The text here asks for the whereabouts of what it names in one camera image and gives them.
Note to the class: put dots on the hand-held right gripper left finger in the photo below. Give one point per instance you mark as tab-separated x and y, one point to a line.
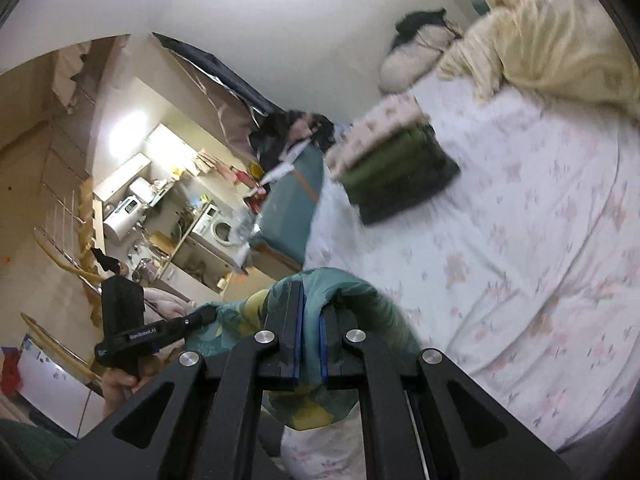
298	340

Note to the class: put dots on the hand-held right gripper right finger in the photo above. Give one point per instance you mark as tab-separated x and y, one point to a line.
322	355

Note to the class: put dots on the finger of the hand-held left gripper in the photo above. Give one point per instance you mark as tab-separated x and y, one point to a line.
200	317

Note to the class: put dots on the teal floral pants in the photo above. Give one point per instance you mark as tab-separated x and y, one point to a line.
325	290

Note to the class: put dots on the person's left hand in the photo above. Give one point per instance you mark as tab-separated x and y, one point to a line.
120	390

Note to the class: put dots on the wooden chair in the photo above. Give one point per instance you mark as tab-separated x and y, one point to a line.
60	350

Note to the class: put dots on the white rice cooker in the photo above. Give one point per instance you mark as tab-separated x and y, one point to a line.
120	220

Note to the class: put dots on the white washing machine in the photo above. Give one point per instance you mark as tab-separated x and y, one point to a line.
215	227

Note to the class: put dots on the white board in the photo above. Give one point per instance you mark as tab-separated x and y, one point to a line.
50	390

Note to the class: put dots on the teal storage box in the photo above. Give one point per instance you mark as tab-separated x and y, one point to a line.
285	210

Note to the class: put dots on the red cloth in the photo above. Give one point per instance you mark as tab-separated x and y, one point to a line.
10	372

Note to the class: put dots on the dark green cloth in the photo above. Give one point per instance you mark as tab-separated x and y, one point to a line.
30	447

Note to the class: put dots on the pink hanging cloth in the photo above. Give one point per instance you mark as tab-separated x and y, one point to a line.
227	120

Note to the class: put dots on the green folded cloth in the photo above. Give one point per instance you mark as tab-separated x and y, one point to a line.
395	165

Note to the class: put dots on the white floral bed sheet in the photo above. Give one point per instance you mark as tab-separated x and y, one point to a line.
500	260

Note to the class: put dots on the dark folded cloth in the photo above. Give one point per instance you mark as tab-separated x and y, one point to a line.
430	180

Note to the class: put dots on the pile of mixed clothes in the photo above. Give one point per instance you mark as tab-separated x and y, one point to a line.
295	130

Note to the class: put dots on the pink patterned folded cloth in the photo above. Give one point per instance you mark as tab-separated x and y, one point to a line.
372	127

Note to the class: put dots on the dark hanging cloth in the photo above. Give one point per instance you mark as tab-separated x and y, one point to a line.
220	72

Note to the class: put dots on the grey black clothes pile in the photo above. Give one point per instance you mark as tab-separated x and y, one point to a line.
410	60

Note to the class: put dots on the black cloth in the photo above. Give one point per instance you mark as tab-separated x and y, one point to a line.
417	22

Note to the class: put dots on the cream blanket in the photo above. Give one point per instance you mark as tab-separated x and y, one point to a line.
550	45

